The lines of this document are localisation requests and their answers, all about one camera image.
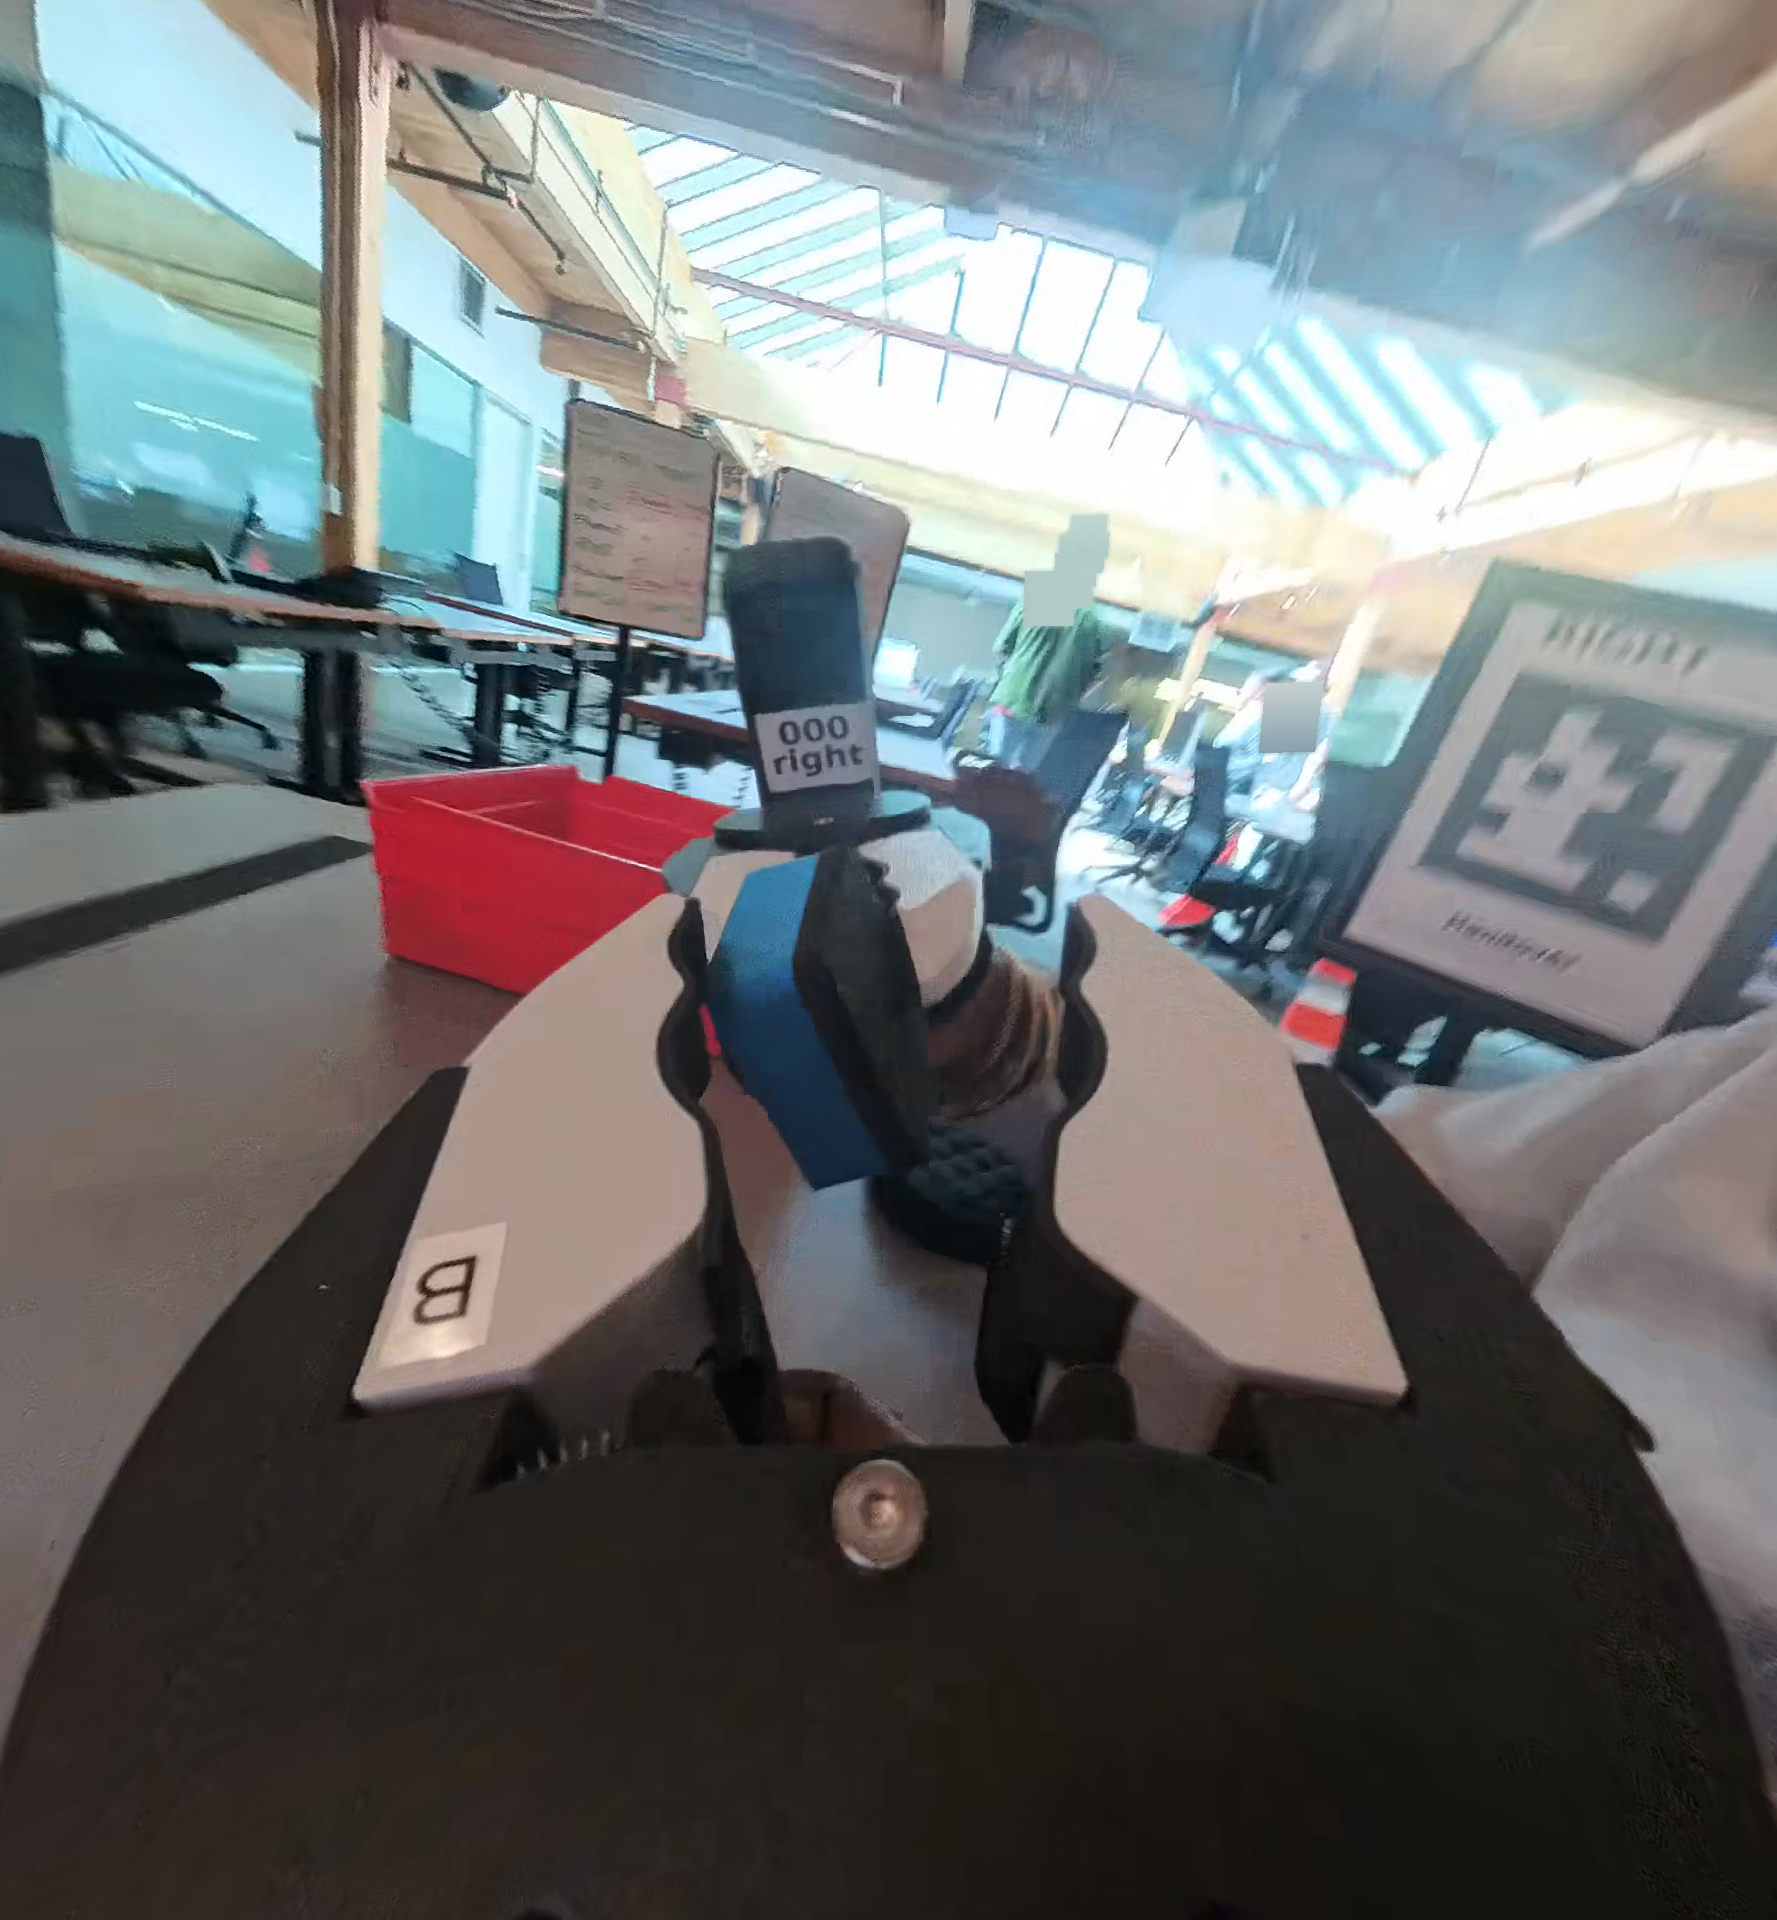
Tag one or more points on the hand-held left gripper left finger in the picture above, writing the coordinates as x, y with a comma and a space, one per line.
557, 1186

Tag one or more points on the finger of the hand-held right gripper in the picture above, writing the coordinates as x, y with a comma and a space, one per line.
705, 871
934, 915

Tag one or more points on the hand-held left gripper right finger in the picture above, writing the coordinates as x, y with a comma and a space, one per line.
1218, 1200

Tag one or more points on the light blue block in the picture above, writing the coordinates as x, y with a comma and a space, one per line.
777, 1020

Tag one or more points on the red plastic bin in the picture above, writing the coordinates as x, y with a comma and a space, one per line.
497, 871

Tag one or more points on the person's left hand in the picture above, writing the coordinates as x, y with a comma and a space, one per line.
849, 1410

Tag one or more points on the grey board on stand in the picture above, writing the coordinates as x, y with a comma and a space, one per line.
843, 511
636, 518

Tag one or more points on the dark office chair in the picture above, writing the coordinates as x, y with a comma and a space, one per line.
1052, 812

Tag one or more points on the orange traffic cone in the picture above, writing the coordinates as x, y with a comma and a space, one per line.
1314, 1020

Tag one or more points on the black tape strip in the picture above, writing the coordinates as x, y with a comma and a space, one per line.
123, 915

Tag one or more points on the black white marker sign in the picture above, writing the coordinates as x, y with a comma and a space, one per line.
1592, 812

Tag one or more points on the wooden pillar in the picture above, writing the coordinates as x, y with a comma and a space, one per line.
350, 299

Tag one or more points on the black office chair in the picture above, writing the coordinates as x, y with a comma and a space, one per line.
19, 601

